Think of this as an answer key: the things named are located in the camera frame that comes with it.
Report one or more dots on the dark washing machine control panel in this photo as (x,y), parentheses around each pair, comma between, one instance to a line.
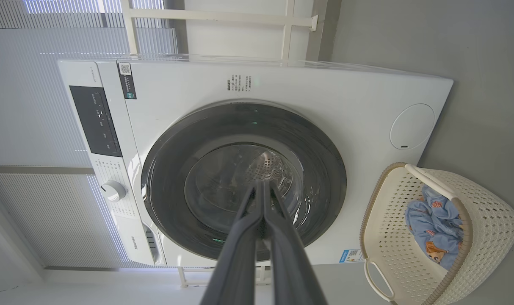
(96,123)

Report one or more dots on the blue bear print garment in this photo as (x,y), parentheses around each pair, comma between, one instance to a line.
(430,228)

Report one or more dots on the cream perforated plastic laundry basket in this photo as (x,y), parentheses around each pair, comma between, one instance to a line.
(485,220)

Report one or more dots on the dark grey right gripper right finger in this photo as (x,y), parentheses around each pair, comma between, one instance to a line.
(288,262)

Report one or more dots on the washer door with glass bowl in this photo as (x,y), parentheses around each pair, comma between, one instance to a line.
(172,169)

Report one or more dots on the white metal pipe rack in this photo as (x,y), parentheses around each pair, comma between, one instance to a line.
(206,16)

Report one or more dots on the white detergent drawer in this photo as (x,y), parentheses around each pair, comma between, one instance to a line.
(134,241)

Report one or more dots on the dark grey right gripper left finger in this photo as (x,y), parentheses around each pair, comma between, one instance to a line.
(240,254)

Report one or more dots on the dark QR code sticker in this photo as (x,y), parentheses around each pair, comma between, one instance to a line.
(127,80)

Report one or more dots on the white front-load washing machine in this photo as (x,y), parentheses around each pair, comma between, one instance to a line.
(324,89)

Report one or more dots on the white round control knob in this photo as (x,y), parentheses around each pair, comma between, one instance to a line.
(113,191)

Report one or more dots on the blue energy label sticker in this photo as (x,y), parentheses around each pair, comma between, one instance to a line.
(351,256)

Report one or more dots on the round white filter cover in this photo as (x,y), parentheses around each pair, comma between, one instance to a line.
(411,126)

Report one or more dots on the stainless steel washing machine drum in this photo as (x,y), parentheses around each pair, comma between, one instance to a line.
(267,167)

